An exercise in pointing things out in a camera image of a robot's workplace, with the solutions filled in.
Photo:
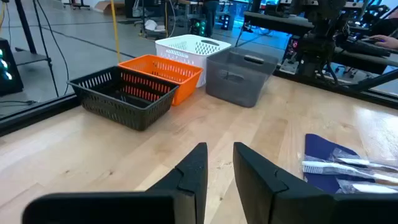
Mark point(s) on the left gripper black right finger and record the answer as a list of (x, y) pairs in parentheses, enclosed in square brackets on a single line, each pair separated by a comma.
[(264, 193)]

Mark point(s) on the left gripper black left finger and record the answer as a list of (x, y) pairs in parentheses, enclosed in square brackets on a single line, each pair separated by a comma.
[(186, 186)]

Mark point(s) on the grey toothbrush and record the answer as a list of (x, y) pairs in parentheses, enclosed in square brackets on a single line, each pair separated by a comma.
[(357, 161)]

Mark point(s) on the blue toothbrush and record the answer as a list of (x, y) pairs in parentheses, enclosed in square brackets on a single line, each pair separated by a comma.
[(370, 188)]

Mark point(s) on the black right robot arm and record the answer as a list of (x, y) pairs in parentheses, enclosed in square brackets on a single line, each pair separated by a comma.
[(320, 37)]

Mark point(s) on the dark blue mat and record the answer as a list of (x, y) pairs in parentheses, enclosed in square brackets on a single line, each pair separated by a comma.
[(320, 149)]

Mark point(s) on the orange slotted plastic basket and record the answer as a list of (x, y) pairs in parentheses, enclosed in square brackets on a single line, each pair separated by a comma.
[(186, 90)]

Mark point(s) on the black slotted plastic basket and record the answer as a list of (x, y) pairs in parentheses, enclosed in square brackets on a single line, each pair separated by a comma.
[(124, 102)]

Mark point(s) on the grey plastic bin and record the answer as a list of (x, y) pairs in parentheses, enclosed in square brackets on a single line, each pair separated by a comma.
[(236, 87)]

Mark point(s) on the white perforated plastic basket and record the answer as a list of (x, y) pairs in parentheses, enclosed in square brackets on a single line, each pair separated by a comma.
[(174, 46)]

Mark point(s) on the black computer with lights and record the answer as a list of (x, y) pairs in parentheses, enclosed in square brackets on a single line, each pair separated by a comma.
[(199, 26), (6, 68)]

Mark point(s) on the white paper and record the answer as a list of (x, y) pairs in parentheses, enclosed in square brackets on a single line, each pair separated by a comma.
[(154, 25)]

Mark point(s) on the person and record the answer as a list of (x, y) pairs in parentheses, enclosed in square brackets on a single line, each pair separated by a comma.
[(211, 15)]

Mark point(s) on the black keyboard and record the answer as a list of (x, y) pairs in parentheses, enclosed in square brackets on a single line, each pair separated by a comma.
[(357, 46)]

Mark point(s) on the thin black tripod leg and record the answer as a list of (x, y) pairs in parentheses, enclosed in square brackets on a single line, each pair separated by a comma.
[(46, 56)]

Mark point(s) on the person's hand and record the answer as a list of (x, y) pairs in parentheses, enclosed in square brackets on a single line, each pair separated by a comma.
[(385, 41)]

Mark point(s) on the cardboard box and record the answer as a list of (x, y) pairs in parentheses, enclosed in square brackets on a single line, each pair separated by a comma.
[(109, 7)]

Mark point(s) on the black stand pole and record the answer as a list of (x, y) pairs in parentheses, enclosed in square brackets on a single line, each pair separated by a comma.
[(25, 28)]

